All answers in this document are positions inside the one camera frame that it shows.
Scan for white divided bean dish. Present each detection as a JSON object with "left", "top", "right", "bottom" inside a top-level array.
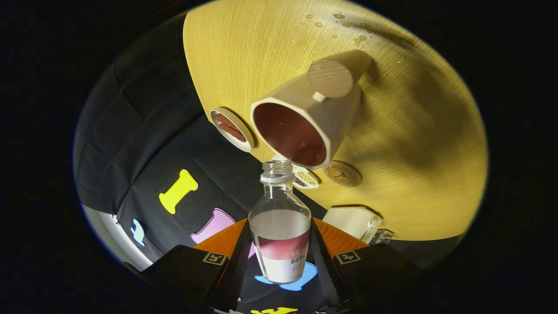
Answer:
[{"left": 271, "top": 154, "right": 320, "bottom": 190}]

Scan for metal wire basket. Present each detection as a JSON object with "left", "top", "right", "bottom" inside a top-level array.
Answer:
[{"left": 371, "top": 229, "right": 395, "bottom": 245}]

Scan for round brown coaster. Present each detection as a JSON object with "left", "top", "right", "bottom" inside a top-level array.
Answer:
[{"left": 324, "top": 160, "right": 363, "bottom": 187}]

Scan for clear juice bottle pink label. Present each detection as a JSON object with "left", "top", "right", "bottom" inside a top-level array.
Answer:
[{"left": 248, "top": 160, "right": 312, "bottom": 284}]

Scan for red meat piece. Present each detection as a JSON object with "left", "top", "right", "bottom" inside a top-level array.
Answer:
[
  {"left": 219, "top": 122, "right": 247, "bottom": 143},
  {"left": 214, "top": 113, "right": 238, "bottom": 131}
]

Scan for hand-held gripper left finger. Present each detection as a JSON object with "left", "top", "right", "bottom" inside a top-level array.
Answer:
[{"left": 144, "top": 218, "right": 253, "bottom": 312}]

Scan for white toaster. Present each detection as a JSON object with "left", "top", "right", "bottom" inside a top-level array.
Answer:
[{"left": 322, "top": 206, "right": 383, "bottom": 244}]

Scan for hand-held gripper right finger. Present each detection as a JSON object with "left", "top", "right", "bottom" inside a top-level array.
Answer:
[{"left": 309, "top": 218, "right": 419, "bottom": 310}]

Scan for white round plate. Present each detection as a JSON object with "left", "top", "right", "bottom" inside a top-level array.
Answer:
[{"left": 210, "top": 108, "right": 255, "bottom": 153}]

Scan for wooden table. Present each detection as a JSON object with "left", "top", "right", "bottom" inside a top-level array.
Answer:
[{"left": 183, "top": 0, "right": 489, "bottom": 242}]

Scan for cream cup wooden handle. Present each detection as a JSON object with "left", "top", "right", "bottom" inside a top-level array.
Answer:
[{"left": 250, "top": 49, "right": 372, "bottom": 171}]

